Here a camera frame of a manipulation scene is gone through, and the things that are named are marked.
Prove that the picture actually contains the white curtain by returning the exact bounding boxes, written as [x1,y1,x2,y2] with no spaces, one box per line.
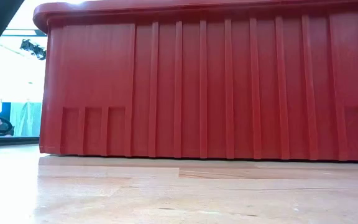
[9,101,42,138]

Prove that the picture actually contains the black table edge rail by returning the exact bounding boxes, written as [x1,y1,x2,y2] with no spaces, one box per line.
[0,134,41,149]

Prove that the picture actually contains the black stage light cluster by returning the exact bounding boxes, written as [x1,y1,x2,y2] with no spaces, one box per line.
[19,38,47,61]

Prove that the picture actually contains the red ribbed plastic bin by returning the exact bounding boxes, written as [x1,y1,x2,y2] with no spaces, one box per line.
[32,0,358,164]

